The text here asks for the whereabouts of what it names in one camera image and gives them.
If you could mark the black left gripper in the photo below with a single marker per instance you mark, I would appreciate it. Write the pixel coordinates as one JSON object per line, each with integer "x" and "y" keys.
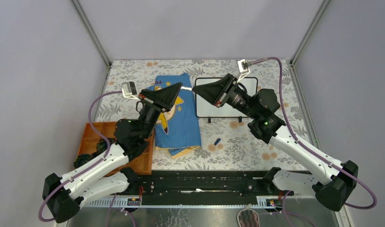
{"x": 161, "y": 100}

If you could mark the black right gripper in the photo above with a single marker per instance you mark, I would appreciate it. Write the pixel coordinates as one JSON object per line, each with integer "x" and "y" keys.
{"x": 218, "y": 92}

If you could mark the white whiteboard marker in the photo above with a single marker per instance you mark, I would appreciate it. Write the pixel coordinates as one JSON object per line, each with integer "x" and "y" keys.
{"x": 186, "y": 88}

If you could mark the black framed whiteboard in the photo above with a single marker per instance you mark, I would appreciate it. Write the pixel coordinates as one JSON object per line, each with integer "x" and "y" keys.
{"x": 205, "y": 110}

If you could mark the blue marker cap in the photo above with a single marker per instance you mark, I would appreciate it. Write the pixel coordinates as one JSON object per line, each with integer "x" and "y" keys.
{"x": 217, "y": 141}

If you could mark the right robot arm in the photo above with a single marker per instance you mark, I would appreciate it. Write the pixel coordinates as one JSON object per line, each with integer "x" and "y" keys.
{"x": 330, "y": 181}

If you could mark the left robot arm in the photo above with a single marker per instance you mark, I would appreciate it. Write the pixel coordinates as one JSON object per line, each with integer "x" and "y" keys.
{"x": 64, "y": 196}

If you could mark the blue cartoon cloth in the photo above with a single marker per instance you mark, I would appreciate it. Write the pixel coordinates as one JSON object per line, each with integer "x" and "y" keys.
{"x": 177, "y": 131}

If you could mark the orange wooden compartment tray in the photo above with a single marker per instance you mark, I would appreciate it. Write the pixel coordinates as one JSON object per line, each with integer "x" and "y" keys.
{"x": 93, "y": 144}

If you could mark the black roll in tray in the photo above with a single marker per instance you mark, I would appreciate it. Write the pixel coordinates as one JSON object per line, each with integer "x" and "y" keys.
{"x": 81, "y": 160}

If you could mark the striped object at bottom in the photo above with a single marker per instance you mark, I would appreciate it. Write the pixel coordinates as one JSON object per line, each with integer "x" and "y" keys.
{"x": 247, "y": 217}

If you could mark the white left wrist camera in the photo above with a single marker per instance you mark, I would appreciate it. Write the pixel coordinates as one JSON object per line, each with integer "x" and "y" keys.
{"x": 129, "y": 90}

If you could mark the black mounting rail base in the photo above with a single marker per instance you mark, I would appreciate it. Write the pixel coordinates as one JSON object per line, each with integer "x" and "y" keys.
{"x": 198, "y": 189}

